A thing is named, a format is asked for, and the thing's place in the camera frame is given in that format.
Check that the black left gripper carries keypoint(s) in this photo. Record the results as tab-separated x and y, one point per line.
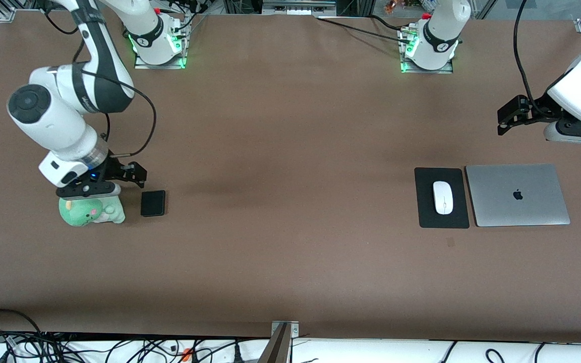
538	109

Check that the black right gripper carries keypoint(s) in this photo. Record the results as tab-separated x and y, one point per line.
114	168

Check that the black smartphone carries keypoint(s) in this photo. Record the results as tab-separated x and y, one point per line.
153	203

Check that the white computer mouse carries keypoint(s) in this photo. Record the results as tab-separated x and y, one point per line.
443	197

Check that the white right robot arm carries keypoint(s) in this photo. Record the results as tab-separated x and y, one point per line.
53	121

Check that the black mouse pad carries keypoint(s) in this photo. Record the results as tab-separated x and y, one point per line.
424	201

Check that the green dinosaur plush toy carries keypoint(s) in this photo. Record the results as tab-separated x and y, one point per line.
89	212

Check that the silver closed laptop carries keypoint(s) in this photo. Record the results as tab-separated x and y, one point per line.
517	194

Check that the silver metal box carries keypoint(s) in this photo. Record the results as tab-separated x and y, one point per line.
298	6

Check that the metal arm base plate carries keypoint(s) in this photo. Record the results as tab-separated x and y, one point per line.
169	66
442	70

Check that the aluminium table edge bracket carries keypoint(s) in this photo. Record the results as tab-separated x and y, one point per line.
280	348

